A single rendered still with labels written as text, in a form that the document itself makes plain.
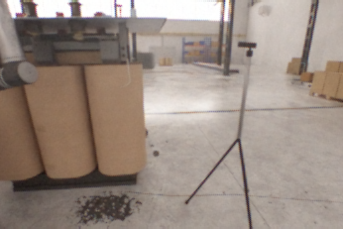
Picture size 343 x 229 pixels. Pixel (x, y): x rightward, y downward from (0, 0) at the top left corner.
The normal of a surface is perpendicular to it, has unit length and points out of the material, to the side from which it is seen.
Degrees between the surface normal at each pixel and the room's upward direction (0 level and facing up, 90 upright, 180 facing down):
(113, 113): 90
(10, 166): 90
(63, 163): 90
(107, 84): 90
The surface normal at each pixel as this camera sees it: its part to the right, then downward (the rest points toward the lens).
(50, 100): 0.13, 0.32
